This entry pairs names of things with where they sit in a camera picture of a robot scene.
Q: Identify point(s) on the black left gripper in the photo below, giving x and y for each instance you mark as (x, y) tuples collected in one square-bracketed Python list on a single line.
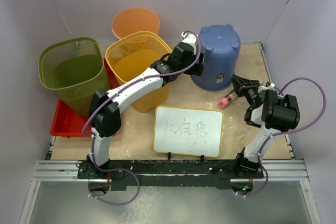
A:
[(198, 68)]

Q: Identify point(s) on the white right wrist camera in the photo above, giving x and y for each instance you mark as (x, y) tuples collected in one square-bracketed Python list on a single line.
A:
[(266, 86)]

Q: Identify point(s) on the pink capped marker tube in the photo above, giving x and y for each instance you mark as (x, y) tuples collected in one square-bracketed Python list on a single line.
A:
[(226, 100)]

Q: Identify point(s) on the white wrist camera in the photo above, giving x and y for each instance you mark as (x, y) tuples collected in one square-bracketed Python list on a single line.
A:
[(188, 38), (266, 86)]

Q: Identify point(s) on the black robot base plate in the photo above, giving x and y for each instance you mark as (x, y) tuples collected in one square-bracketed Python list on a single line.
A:
[(216, 173)]

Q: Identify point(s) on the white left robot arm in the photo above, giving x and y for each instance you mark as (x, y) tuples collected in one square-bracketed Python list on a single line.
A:
[(106, 106)]

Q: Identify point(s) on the aluminium frame rail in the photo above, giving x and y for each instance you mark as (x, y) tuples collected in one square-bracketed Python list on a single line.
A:
[(168, 190)]

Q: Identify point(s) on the red plastic tray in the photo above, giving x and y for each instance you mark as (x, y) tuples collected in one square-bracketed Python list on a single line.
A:
[(68, 121)]

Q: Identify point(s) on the blue plastic bucket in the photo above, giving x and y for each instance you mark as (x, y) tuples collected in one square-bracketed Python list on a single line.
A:
[(221, 46)]

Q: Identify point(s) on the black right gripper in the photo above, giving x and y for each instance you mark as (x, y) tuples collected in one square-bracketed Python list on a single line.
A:
[(238, 82)]

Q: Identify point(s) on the yellow slatted waste basket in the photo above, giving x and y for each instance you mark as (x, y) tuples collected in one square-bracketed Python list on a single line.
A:
[(131, 56)]

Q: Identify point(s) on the orange plastic bin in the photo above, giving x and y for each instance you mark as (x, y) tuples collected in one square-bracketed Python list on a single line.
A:
[(134, 20)]

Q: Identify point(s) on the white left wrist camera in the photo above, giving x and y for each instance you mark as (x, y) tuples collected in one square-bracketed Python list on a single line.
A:
[(188, 38)]

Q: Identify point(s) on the yellow framed whiteboard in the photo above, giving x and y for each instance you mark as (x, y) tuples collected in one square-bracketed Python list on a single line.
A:
[(186, 131)]

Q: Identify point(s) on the green mesh waste basket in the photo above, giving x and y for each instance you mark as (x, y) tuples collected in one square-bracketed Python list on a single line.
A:
[(58, 53)]

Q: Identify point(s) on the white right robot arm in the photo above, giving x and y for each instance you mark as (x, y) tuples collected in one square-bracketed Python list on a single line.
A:
[(270, 112)]

